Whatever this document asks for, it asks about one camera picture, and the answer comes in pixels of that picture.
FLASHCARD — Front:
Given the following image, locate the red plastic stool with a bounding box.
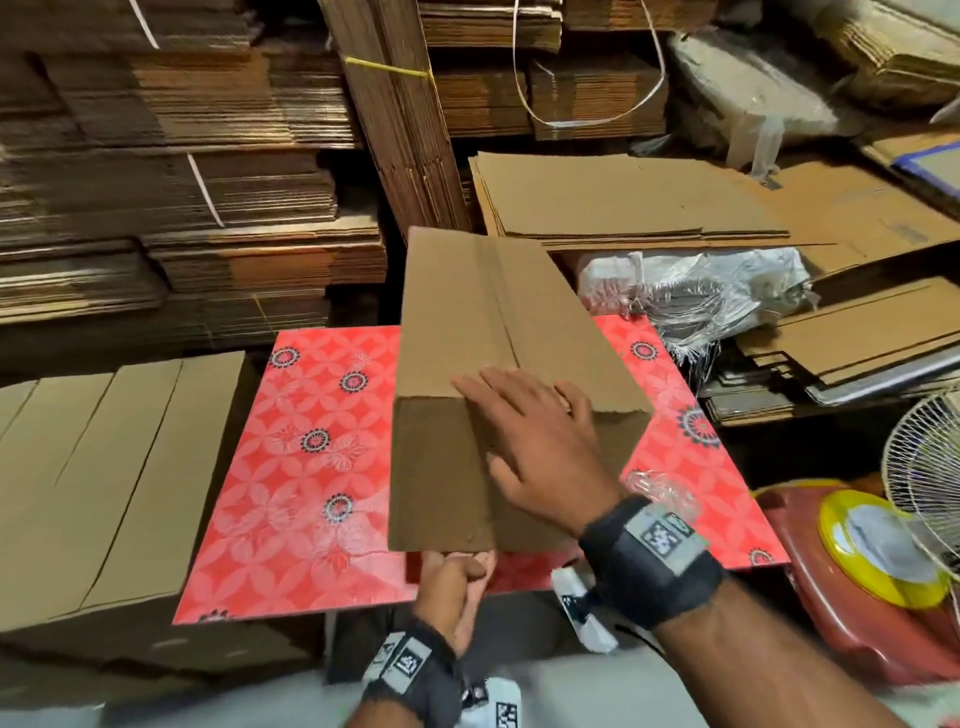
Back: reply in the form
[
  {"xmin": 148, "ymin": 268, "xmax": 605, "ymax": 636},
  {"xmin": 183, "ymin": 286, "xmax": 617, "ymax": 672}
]
[{"xmin": 750, "ymin": 480, "xmax": 960, "ymax": 684}]

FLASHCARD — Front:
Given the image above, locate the person's left hand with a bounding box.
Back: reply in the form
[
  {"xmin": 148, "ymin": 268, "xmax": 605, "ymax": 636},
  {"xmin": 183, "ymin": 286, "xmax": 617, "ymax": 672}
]
[{"xmin": 412, "ymin": 549, "xmax": 497, "ymax": 656}]

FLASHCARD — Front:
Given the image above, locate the yellow-tied cardboard bundle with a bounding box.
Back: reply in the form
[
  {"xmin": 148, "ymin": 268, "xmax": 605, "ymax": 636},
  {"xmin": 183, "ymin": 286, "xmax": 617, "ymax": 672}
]
[{"xmin": 318, "ymin": 0, "xmax": 474, "ymax": 234}]

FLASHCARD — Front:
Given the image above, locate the person's right forearm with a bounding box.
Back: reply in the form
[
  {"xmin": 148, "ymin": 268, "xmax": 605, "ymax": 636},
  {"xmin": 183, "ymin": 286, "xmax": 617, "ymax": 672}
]
[{"xmin": 652, "ymin": 577, "xmax": 909, "ymax": 728}]

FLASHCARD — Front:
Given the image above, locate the crumpled clear tape piece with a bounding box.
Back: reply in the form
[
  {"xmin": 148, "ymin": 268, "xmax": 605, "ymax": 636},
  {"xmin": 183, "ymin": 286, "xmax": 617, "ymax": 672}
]
[{"xmin": 622, "ymin": 469, "xmax": 702, "ymax": 521}]

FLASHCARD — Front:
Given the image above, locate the yellow round disc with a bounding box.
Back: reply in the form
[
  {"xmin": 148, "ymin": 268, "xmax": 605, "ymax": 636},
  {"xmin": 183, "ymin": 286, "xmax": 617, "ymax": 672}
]
[{"xmin": 817, "ymin": 487, "xmax": 950, "ymax": 609}]

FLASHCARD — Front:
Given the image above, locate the white plastic strap loop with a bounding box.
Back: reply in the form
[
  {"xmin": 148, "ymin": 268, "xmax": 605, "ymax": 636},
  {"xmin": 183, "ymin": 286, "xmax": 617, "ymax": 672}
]
[{"xmin": 510, "ymin": 0, "xmax": 669, "ymax": 131}]

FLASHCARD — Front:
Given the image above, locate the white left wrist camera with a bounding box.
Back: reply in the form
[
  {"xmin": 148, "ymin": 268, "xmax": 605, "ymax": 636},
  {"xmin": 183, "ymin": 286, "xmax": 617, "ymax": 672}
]
[{"xmin": 457, "ymin": 678, "xmax": 524, "ymax": 728}]

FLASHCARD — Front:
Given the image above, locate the low pile of cardboard sheets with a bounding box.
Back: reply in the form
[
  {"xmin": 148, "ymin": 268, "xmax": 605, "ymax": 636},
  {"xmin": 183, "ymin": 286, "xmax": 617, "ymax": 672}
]
[{"xmin": 705, "ymin": 277, "xmax": 960, "ymax": 429}]

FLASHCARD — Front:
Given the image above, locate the wall of cardboard stacks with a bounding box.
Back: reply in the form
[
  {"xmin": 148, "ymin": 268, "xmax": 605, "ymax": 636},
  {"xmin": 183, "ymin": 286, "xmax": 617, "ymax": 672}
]
[{"xmin": 0, "ymin": 0, "xmax": 960, "ymax": 339}]

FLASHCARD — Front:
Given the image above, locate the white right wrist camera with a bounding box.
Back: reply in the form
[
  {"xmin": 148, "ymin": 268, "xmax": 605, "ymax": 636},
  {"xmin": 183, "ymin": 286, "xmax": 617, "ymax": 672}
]
[{"xmin": 550, "ymin": 564, "xmax": 620, "ymax": 654}]

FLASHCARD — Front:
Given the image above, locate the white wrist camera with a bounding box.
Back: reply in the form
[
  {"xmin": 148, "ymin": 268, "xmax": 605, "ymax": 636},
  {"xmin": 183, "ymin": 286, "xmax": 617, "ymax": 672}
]
[
  {"xmin": 550, "ymin": 564, "xmax": 620, "ymax": 654},
  {"xmin": 457, "ymin": 678, "xmax": 524, "ymax": 728}
]

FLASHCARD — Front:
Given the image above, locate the white woven sack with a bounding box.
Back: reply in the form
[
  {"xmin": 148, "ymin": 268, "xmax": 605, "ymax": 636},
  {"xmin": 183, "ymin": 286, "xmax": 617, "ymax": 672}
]
[{"xmin": 577, "ymin": 247, "xmax": 819, "ymax": 365}]

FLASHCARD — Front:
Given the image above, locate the white wire-guard fan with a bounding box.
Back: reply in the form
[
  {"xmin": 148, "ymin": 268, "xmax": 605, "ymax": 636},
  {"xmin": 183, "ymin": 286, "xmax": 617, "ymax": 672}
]
[{"xmin": 882, "ymin": 393, "xmax": 960, "ymax": 575}]

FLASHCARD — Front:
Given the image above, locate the red patterned table cloth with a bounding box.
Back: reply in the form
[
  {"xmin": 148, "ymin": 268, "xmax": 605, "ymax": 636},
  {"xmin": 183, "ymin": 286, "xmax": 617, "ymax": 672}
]
[{"xmin": 172, "ymin": 315, "xmax": 792, "ymax": 624}]

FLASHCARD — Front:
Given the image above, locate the person's left forearm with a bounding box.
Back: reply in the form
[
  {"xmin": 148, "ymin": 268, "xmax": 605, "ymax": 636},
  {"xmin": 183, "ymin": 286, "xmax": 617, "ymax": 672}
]
[{"xmin": 345, "ymin": 696, "xmax": 425, "ymax": 728}]

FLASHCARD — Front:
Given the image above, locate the blue-edged cardboard sheet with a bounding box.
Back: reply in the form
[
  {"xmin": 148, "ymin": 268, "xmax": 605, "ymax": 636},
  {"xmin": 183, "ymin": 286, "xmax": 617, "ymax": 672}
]
[{"xmin": 862, "ymin": 127, "xmax": 960, "ymax": 204}]

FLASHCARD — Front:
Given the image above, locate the white plastic sack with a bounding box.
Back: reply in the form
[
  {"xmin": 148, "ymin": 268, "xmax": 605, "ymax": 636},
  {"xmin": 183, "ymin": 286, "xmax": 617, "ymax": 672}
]
[{"xmin": 667, "ymin": 30, "xmax": 845, "ymax": 174}]

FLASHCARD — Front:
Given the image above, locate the person's right hand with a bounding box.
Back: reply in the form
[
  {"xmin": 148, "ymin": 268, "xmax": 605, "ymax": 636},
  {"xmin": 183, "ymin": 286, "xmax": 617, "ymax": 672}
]
[{"xmin": 453, "ymin": 367, "xmax": 629, "ymax": 539}]

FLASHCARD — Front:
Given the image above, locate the black left wrist strap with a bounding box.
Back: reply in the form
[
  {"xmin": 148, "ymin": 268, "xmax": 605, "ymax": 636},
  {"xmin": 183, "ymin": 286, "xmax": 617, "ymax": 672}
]
[{"xmin": 360, "ymin": 615, "xmax": 467, "ymax": 728}]

